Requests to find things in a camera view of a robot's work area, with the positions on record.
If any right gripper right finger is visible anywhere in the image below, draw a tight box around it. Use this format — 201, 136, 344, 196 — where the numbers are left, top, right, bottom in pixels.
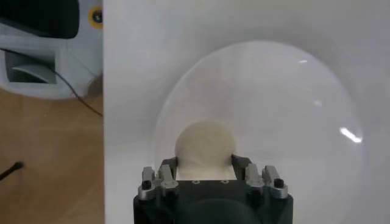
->
231, 154, 289, 200

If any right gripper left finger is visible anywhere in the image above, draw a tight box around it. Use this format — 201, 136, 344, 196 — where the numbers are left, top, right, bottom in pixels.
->
137, 156, 180, 201

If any white steamed baozi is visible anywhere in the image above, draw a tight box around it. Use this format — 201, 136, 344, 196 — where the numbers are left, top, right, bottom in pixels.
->
174, 121, 237, 181

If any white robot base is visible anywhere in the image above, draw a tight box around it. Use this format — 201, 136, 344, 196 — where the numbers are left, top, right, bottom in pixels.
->
0, 0, 104, 100

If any white round plate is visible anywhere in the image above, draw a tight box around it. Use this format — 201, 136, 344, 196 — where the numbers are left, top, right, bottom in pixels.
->
154, 40, 364, 224

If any thin black floor cable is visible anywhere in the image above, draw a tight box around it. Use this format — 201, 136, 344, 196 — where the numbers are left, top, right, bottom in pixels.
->
54, 70, 104, 118

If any thick black floor cable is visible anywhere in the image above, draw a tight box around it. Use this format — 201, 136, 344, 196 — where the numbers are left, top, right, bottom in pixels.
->
0, 162, 24, 181

